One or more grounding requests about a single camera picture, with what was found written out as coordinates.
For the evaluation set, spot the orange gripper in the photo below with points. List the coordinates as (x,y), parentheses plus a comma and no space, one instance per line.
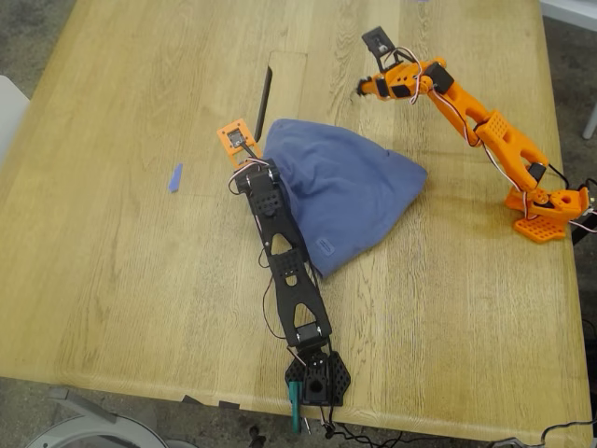
(379,87)

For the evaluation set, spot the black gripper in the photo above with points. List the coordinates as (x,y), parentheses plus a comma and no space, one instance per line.
(269,177)

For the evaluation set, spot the blue T-shirt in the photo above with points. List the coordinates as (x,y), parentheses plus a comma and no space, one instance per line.
(340,186)

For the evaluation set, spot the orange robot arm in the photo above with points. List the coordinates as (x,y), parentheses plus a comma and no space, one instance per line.
(508,140)

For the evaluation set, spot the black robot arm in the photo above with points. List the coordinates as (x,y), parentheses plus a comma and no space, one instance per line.
(298,298)

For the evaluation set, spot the blue painter tape strip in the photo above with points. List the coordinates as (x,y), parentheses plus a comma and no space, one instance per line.
(175,179)

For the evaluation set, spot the white side table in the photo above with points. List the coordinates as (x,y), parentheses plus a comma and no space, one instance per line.
(569,11)

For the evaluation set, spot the teal table clamp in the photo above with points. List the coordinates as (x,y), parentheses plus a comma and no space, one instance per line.
(295,410)

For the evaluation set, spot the black table clamp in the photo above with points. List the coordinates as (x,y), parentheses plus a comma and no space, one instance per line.
(583,228)

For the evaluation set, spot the white chair seat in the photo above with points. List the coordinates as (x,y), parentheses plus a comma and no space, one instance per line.
(9,112)

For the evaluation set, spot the white swivel chair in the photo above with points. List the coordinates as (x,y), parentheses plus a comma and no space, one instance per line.
(93,434)

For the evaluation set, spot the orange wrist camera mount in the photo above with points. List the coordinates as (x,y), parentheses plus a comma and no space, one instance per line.
(235,137)

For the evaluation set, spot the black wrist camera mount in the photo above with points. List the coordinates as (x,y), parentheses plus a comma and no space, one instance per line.
(377,42)

